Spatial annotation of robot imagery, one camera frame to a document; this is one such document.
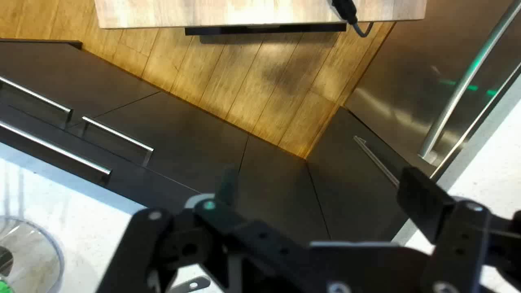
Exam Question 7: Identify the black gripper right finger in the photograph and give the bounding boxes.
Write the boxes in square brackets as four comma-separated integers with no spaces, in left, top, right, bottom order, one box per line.
[397,168,521,293]

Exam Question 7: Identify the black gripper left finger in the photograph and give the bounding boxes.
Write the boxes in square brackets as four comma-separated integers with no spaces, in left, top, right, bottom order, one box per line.
[96,196,256,293]

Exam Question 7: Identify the stainless steel pot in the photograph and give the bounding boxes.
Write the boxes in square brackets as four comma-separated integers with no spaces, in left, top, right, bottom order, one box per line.
[0,217,65,293]

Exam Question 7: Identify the stainless steel dishwasher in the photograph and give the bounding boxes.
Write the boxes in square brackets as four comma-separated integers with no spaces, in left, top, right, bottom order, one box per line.
[347,0,521,175]

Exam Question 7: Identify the black lower kitchen cabinets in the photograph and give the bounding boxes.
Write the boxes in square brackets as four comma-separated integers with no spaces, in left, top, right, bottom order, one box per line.
[0,43,415,245]

